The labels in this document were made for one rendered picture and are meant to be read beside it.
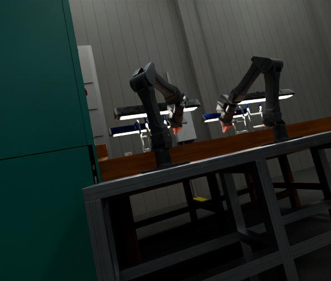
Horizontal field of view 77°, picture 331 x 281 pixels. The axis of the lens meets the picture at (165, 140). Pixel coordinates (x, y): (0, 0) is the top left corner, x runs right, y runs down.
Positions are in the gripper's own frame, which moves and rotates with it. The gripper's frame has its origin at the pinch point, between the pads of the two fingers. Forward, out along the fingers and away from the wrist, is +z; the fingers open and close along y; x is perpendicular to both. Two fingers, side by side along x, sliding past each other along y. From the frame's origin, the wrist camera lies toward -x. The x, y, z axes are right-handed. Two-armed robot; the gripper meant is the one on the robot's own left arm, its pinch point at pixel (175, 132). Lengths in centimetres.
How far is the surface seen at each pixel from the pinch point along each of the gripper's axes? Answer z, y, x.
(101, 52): 48, 3, -298
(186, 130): 136, -111, -159
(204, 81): 78, -167, -219
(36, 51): -41, 63, -22
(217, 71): 70, -206, -242
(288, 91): -1, -123, -28
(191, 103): -1.2, -24.7, -27.1
